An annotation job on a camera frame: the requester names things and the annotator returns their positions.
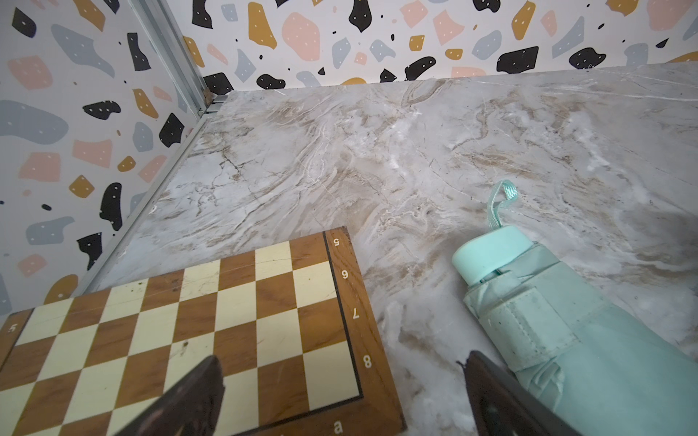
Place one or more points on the aluminium corner post left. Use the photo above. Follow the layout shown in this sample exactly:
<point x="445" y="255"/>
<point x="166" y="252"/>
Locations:
<point x="160" y="25"/>

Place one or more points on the mint green folded umbrella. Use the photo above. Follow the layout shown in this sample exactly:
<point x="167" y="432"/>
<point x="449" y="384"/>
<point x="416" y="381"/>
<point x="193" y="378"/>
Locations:
<point x="581" y="358"/>

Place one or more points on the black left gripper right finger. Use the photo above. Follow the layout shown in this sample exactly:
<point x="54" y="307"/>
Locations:
<point x="501" y="406"/>

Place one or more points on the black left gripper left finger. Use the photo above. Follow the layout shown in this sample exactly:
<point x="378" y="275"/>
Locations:
<point x="191" y="407"/>

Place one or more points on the wooden chessboard box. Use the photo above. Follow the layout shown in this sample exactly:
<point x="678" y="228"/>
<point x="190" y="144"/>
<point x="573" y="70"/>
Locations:
<point x="288" y="330"/>

